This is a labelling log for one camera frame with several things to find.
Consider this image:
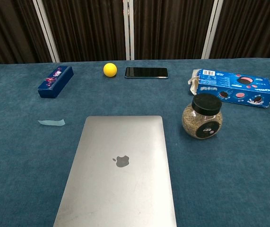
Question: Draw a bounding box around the light blue eraser strip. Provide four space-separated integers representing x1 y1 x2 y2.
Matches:
37 118 66 127

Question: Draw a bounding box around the silver laptop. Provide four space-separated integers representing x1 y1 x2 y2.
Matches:
53 115 177 227

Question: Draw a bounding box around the black smartphone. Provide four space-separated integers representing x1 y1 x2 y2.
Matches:
124 67 169 79

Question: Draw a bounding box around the yellow ball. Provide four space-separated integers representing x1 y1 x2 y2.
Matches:
103 62 118 78

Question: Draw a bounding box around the glass jar with black lid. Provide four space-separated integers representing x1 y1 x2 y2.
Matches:
181 93 223 140

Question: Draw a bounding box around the dark blue rectangular box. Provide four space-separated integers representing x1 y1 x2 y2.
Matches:
37 65 74 99

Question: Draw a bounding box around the dark brown curtain panel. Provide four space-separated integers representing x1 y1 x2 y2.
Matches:
0 0 53 67
41 0 127 63
133 0 215 61
209 0 270 60

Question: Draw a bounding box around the blue Oreo cookie box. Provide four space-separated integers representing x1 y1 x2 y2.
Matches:
187 69 270 109

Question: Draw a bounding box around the white partition frame post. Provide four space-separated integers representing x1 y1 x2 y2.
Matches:
32 0 61 63
200 0 221 60
122 0 135 61

